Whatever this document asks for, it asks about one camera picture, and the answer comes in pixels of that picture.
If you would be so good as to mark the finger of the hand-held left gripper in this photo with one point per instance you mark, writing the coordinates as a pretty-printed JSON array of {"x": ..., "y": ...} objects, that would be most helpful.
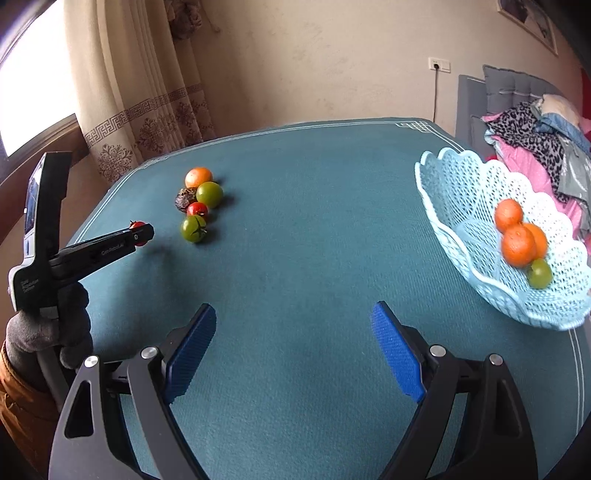
[{"x": 101, "y": 251}]

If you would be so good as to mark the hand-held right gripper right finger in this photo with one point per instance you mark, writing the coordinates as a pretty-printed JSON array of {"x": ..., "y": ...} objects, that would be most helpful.
[{"x": 399, "y": 355}]

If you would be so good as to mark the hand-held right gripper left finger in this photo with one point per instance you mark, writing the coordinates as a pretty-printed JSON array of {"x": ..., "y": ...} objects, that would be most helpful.
[{"x": 191, "y": 355}]

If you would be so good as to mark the small red tomato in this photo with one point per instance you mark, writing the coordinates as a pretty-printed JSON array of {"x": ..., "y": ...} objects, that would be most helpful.
[
  {"x": 197, "y": 210},
  {"x": 136, "y": 225}
]

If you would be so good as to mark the green tomato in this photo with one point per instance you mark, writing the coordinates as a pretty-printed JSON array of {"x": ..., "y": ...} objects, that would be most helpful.
[
  {"x": 194, "y": 229},
  {"x": 540, "y": 273},
  {"x": 210, "y": 194}
]

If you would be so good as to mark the orange tomato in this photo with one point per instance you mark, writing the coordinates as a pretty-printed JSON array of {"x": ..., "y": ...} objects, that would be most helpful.
[
  {"x": 541, "y": 240},
  {"x": 199, "y": 177}
]

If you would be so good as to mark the orange tangerine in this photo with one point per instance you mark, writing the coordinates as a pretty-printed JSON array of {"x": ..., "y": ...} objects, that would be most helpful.
[
  {"x": 508, "y": 214},
  {"x": 519, "y": 245}
]

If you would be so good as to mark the light blue plastic basket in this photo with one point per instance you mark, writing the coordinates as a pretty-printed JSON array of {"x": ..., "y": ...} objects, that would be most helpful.
[{"x": 461, "y": 203}]

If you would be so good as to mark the person's left forearm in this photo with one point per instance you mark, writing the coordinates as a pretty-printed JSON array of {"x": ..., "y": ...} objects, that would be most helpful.
[{"x": 23, "y": 406}]

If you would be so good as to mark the person's left hand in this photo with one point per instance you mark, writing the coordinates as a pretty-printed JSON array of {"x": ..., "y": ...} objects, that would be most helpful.
[{"x": 69, "y": 323}]

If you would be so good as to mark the brown wooden window sill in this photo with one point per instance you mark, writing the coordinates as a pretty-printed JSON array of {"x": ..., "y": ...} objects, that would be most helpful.
[{"x": 14, "y": 184}]

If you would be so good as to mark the dark brown wrinkled fruit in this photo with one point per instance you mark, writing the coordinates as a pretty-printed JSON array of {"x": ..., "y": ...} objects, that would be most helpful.
[{"x": 183, "y": 200}]

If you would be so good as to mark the bright window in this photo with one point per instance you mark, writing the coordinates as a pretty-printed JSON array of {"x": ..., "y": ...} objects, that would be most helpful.
[{"x": 37, "y": 83}]

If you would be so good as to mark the teal tablecloth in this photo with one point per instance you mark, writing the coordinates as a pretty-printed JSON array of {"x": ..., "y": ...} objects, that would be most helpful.
[{"x": 300, "y": 254}]

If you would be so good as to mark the beige patterned curtain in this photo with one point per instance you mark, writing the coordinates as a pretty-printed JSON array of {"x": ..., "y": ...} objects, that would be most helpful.
[{"x": 129, "y": 92}]

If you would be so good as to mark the pile of clothes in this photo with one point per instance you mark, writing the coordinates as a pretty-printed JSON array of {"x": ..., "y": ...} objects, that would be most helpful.
[{"x": 512, "y": 157}]

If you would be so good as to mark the curtain tieback tassel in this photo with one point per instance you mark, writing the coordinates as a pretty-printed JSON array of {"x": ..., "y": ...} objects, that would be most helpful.
[{"x": 184, "y": 18}]

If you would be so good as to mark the grey sofa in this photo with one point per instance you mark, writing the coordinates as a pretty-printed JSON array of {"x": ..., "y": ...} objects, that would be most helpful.
[{"x": 471, "y": 106}]

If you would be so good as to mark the blue denim garment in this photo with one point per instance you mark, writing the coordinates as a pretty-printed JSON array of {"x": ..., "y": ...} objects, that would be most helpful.
[{"x": 569, "y": 130}]

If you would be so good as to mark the grey tufted cushion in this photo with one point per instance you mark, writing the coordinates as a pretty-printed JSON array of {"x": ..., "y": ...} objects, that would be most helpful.
[{"x": 512, "y": 87}]

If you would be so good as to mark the cream white cloth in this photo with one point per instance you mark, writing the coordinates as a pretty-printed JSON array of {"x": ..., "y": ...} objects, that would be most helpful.
[{"x": 561, "y": 106}]

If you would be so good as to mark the white wall outlet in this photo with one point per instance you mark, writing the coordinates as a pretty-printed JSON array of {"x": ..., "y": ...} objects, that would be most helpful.
[{"x": 438, "y": 64}]

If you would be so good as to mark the framed wall picture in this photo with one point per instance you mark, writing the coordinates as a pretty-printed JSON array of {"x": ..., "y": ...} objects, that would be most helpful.
[{"x": 531, "y": 18}]

